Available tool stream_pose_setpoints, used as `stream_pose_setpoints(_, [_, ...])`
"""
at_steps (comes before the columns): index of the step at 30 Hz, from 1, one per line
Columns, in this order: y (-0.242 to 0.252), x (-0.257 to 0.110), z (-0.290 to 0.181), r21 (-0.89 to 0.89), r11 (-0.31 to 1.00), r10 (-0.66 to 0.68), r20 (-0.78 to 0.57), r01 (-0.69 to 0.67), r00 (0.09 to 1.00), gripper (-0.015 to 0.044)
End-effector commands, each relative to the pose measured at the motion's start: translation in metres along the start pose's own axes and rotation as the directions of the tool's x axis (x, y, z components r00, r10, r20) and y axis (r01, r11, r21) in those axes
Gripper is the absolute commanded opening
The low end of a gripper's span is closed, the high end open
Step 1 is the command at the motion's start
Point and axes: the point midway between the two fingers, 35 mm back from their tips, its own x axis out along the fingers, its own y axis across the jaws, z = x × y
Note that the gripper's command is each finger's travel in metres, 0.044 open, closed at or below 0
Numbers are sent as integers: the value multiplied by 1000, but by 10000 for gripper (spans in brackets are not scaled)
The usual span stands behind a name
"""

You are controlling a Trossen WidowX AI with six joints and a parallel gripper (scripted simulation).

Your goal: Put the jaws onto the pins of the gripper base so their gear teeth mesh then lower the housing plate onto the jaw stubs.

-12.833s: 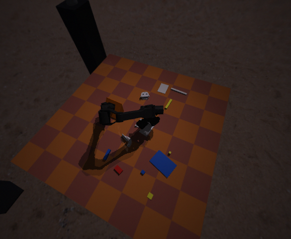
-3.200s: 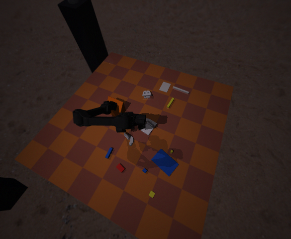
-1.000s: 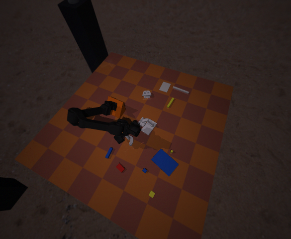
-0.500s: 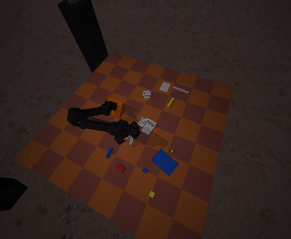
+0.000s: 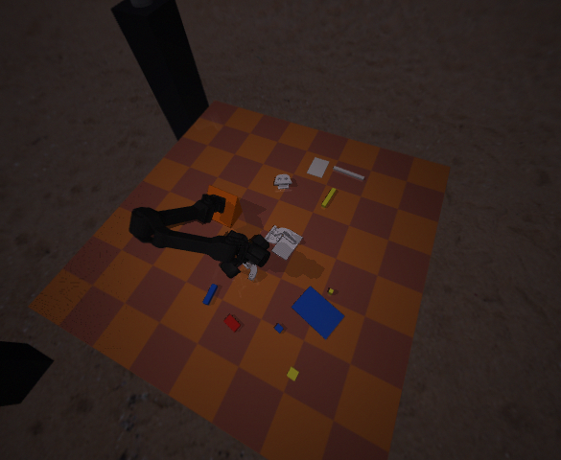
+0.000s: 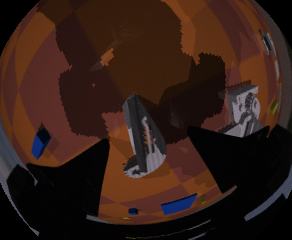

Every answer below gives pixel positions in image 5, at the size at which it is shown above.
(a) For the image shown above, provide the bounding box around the dark blue rectangular bar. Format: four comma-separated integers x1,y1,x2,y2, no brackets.
202,284,218,306

